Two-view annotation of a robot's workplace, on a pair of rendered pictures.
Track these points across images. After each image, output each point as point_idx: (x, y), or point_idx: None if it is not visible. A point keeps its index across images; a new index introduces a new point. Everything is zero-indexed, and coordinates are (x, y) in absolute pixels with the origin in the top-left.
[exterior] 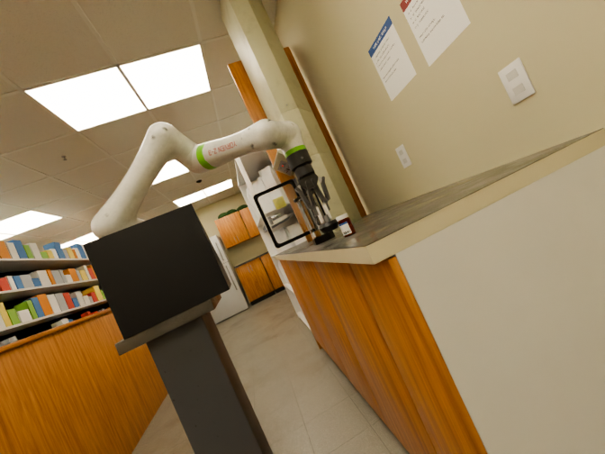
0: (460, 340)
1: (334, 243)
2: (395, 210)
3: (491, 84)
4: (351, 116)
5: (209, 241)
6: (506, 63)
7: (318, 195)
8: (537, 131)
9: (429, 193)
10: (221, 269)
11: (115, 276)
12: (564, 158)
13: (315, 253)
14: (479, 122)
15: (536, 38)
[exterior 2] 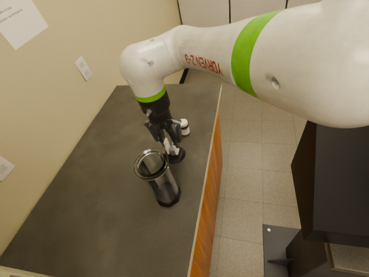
0: None
1: (201, 128)
2: (123, 152)
3: (72, 69)
4: None
5: (306, 144)
6: (76, 58)
7: (162, 134)
8: (98, 93)
9: (80, 157)
10: (297, 166)
11: None
12: None
13: (211, 140)
14: (72, 95)
15: (84, 48)
